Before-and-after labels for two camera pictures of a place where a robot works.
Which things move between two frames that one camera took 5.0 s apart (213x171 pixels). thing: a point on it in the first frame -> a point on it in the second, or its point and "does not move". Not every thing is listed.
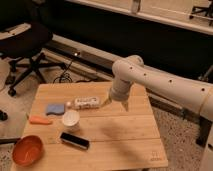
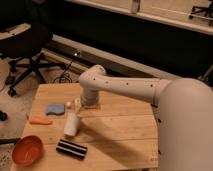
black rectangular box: (75, 140) -> (73, 149)
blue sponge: (58, 109) does not move
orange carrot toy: (40, 120) does not move
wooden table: (78, 132) does not move
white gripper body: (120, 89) -> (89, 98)
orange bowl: (28, 150) does not move
